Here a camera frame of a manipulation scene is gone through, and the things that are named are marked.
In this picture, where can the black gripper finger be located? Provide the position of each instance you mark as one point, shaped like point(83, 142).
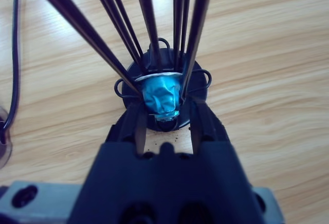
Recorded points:
point(210, 131)
point(123, 129)

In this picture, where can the blue foil coffee capsule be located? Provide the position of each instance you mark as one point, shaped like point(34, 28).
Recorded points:
point(159, 95)

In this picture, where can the black capsule holder with rods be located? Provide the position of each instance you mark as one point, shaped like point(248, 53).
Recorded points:
point(154, 59)

